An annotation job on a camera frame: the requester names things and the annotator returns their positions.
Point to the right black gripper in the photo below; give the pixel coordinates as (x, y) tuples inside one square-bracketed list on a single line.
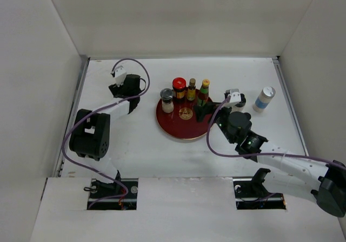
[(201, 110)]

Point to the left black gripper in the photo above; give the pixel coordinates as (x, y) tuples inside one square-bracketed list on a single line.
[(117, 90)]

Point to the green red sauce bottle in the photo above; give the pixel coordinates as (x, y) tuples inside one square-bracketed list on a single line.
[(203, 93)]

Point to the small yellow label bottle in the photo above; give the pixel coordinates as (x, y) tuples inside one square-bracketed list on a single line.
[(191, 92)]

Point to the grey cap salt grinder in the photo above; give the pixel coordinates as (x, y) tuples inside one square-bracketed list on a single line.
[(167, 100)]

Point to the small black cap jar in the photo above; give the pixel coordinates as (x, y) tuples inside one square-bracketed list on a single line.
[(240, 106)]

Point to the red lid dark jar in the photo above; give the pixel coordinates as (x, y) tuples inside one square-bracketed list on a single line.
[(179, 86)]

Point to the white blue label shaker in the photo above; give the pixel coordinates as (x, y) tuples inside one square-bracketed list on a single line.
[(263, 99)]

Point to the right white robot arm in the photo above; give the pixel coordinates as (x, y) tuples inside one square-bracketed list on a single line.
[(318, 180)]

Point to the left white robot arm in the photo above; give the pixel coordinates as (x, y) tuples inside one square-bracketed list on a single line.
[(91, 139)]

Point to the red round tray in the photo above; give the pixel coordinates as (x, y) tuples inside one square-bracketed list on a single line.
[(181, 123)]

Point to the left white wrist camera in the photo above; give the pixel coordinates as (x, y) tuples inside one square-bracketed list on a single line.
[(119, 74)]

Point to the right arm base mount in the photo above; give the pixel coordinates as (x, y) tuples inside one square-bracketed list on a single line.
[(250, 194)]

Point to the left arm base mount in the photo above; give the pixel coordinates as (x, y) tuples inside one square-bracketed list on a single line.
[(103, 196)]

